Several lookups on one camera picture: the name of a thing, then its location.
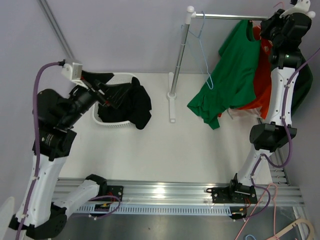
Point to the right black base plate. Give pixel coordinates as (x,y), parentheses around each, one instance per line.
(227,195)

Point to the wooden hanger on floor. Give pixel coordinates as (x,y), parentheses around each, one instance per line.
(291,226)

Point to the aluminium mounting rail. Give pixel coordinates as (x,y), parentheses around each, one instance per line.
(173,193)

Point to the dark green t shirt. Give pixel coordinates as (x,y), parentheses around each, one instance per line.
(302,87)

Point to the white perforated basket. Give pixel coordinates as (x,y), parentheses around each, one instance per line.
(118,78)

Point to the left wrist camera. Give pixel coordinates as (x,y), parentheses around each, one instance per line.
(72,70)

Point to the black t shirt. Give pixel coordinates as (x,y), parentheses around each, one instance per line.
(136,107)

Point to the white slotted cable duct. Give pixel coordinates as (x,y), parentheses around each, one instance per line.
(143,209)

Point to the pink wire hanger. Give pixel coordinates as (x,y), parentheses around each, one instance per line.
(278,5)

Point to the white t shirt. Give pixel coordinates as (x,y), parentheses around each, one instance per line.
(244,113)

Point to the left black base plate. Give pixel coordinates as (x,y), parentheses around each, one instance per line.
(112,190)

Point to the blue wire hanger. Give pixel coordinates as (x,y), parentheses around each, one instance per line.
(202,64)

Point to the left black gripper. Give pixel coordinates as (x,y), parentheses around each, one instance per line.
(96,81)

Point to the orange t shirt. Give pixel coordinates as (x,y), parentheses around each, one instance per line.
(262,80)

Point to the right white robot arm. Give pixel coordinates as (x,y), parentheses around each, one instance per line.
(266,138)

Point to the silver clothes rack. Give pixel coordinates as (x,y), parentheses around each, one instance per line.
(180,50)

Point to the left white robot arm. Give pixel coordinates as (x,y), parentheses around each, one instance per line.
(40,216)

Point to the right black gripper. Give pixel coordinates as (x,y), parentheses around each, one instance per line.
(267,25)

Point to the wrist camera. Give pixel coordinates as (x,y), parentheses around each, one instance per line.
(72,70)
(301,6)

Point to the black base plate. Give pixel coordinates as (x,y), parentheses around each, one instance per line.
(227,195)
(112,190)

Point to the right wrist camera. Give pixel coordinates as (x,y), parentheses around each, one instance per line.
(301,6)

